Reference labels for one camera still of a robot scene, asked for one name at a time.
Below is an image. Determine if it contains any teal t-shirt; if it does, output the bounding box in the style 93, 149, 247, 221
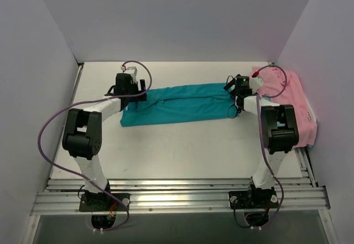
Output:
120, 83, 235, 127

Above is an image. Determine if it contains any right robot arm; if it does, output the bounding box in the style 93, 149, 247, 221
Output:
223, 74, 299, 207

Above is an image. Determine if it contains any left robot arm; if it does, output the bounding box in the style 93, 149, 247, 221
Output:
62, 67, 147, 210

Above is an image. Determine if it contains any pink polo shirt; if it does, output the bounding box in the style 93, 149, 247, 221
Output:
251, 66, 317, 147

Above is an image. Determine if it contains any white laundry basket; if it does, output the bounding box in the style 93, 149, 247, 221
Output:
306, 99, 317, 123

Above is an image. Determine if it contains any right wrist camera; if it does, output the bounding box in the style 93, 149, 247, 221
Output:
249, 71, 264, 92

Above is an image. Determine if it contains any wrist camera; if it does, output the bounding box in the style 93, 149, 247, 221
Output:
249, 71, 264, 92
121, 66, 138, 81

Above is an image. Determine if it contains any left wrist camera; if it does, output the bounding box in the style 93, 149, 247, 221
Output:
121, 66, 138, 81

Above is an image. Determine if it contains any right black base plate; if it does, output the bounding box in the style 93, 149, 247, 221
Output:
228, 190, 279, 210

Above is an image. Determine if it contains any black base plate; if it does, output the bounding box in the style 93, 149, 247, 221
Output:
228, 190, 279, 210
79, 192, 131, 212

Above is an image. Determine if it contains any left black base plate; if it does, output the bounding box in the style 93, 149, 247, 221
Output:
79, 192, 131, 212

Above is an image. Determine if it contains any aluminium rail frame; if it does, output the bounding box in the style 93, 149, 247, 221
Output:
31, 176, 330, 215

